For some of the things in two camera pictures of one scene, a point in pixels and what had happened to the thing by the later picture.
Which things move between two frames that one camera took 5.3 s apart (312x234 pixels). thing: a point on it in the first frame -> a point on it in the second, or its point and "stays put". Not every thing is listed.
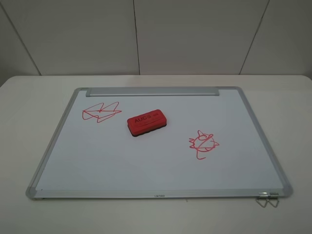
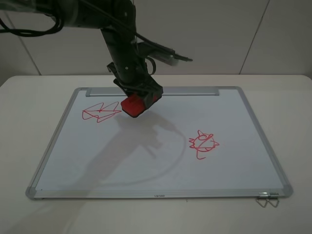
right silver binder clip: [273, 198] stays put
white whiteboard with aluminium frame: [163, 142] stays put
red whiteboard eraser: [146, 123] -> [133, 104]
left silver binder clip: [264, 195] stays put
